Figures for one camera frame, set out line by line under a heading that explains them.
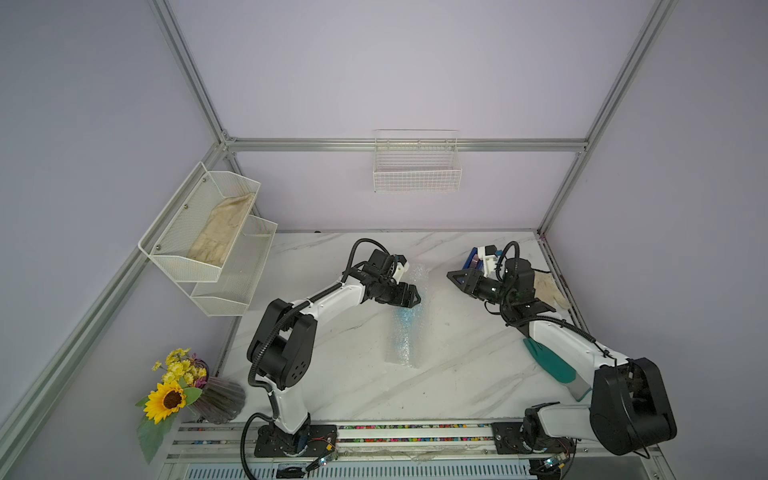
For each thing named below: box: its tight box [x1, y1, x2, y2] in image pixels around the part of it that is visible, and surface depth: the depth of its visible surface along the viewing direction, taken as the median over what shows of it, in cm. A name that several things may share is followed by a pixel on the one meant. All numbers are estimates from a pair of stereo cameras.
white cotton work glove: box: [533, 270, 571, 310], surface depth 106 cm
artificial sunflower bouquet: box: [135, 348, 207, 464], surface depth 59 cm
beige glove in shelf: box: [188, 192, 256, 266], surface depth 81 cm
